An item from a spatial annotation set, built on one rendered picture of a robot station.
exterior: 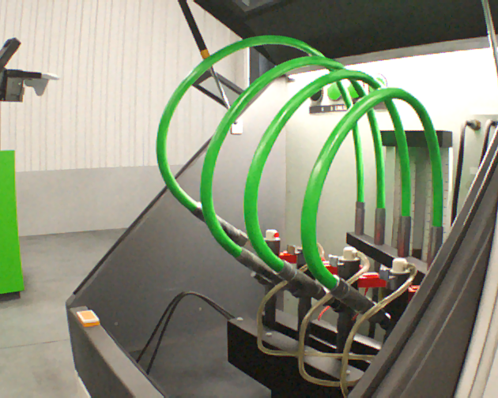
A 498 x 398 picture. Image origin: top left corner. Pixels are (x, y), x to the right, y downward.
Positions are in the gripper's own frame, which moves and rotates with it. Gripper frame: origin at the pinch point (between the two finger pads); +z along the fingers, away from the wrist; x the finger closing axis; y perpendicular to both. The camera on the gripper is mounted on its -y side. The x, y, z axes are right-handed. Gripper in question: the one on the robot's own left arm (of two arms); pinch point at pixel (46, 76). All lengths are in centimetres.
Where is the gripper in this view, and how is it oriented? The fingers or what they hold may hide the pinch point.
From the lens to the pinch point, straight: 121.3
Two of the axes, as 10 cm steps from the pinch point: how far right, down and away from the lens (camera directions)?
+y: -1.2, 9.8, 1.8
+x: 8.5, 1.9, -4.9
